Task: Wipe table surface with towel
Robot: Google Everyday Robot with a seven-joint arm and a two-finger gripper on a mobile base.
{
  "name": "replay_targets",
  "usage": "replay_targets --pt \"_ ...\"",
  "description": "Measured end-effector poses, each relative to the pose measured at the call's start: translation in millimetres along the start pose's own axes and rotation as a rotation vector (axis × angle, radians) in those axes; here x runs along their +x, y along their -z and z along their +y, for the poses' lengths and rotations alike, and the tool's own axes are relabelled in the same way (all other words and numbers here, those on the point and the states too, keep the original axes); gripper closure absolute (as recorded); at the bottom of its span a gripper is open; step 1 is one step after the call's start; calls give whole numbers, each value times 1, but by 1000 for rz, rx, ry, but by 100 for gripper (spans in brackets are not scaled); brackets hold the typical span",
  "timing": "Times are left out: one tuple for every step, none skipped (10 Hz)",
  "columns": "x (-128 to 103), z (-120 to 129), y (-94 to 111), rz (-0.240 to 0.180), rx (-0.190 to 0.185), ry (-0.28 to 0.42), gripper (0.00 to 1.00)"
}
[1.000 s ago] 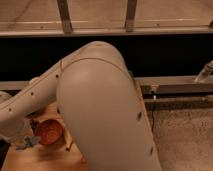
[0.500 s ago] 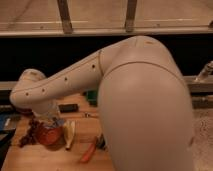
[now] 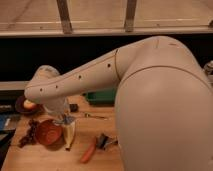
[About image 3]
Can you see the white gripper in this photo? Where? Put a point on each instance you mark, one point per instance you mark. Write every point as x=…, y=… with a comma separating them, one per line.
x=57, y=108

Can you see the light blue towel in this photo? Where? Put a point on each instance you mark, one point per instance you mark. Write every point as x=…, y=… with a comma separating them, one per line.
x=64, y=119

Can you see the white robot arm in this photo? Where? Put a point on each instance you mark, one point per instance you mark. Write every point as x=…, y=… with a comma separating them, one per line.
x=163, y=105

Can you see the black rectangular box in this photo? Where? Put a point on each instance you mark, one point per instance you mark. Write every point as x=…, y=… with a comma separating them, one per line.
x=74, y=107

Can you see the yellow banana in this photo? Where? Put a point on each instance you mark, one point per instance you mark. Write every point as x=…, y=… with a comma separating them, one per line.
x=69, y=134

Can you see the orange bowl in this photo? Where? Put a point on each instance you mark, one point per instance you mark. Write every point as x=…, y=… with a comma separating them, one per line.
x=47, y=132

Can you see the metal fork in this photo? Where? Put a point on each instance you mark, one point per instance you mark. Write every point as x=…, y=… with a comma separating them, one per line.
x=88, y=115

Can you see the yellow apple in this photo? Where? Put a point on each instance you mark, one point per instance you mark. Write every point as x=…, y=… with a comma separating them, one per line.
x=29, y=105

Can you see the dark brown plate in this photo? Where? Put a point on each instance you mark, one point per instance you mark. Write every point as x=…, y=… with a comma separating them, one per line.
x=19, y=106

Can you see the dark grape bunch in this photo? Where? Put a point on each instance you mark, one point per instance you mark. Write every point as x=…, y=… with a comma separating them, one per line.
x=29, y=137

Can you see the green plastic tray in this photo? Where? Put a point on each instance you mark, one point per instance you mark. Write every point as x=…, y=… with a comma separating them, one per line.
x=101, y=97

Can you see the black binder clip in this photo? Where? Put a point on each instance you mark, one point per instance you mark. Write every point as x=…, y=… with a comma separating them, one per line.
x=101, y=141

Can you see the blue book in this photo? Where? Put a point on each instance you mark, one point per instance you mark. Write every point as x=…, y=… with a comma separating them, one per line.
x=9, y=122

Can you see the orange carrot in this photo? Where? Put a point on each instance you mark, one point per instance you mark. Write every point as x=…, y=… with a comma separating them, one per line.
x=89, y=152

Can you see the black handled brush tool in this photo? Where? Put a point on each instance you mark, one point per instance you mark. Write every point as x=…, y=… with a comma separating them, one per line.
x=110, y=141

